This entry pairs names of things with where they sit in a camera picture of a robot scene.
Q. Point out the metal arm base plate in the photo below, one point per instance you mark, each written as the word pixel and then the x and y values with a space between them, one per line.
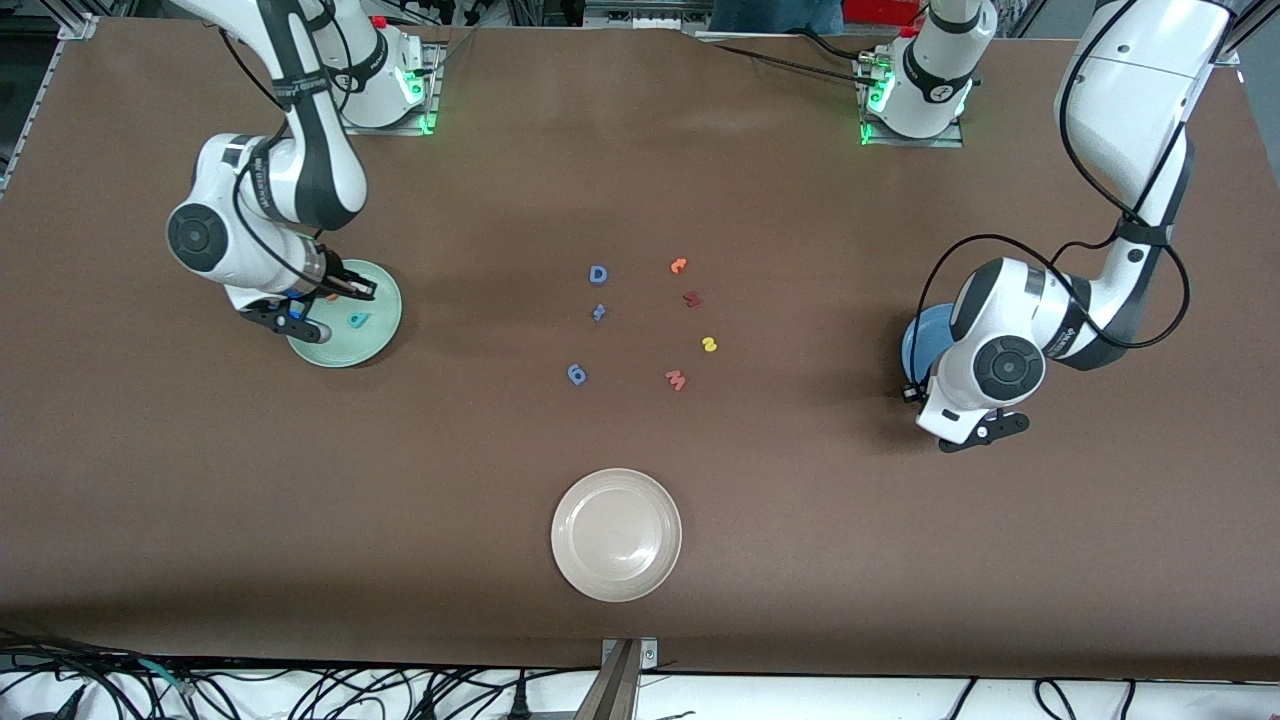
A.
pixel 950 141
pixel 434 75

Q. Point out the pink foam letter w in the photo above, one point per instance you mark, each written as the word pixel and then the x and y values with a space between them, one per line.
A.
pixel 676 382

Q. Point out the person in blue jeans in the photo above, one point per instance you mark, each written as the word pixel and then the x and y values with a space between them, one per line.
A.
pixel 775 15

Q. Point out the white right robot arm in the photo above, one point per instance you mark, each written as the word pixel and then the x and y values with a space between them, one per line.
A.
pixel 250 260

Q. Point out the black power plug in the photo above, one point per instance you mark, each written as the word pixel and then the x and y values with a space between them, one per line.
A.
pixel 519 705
pixel 70 705

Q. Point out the aluminium profile post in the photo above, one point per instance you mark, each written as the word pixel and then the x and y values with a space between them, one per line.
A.
pixel 612 695

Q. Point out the blue foam letter D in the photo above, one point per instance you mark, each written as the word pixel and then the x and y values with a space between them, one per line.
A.
pixel 591 274

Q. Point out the blue foam digit 6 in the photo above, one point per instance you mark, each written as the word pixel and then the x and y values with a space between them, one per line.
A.
pixel 571 374

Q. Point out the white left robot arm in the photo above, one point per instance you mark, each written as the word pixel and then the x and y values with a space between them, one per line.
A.
pixel 1130 80

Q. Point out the small metal bracket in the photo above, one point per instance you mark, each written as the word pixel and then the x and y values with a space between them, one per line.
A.
pixel 650 655

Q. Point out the blue plate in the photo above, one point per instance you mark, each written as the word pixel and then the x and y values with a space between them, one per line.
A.
pixel 925 345

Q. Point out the pale green plate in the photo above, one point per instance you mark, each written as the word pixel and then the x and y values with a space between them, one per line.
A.
pixel 375 335

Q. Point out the red box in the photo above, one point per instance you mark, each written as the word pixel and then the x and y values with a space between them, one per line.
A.
pixel 885 10

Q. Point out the beige plate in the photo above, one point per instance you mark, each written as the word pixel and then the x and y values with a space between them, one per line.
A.
pixel 616 535

